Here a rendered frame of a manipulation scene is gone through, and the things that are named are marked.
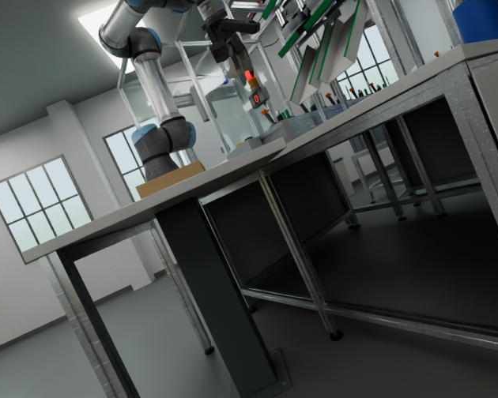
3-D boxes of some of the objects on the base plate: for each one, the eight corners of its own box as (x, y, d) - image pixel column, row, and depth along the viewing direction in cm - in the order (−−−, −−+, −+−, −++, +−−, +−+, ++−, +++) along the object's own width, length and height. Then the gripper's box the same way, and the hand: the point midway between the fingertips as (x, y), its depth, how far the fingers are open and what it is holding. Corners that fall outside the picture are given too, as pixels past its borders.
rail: (291, 144, 103) (279, 118, 103) (205, 192, 178) (198, 178, 177) (299, 140, 106) (288, 115, 106) (211, 189, 181) (205, 174, 180)
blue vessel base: (513, 45, 110) (489, -17, 109) (468, 67, 123) (446, 13, 122) (520, 43, 119) (498, -14, 118) (477, 65, 132) (457, 13, 131)
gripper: (212, 20, 89) (240, 81, 99) (192, 28, 78) (226, 95, 89) (233, 7, 84) (260, 72, 95) (215, 13, 74) (248, 86, 84)
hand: (250, 77), depth 90 cm, fingers open, 8 cm apart
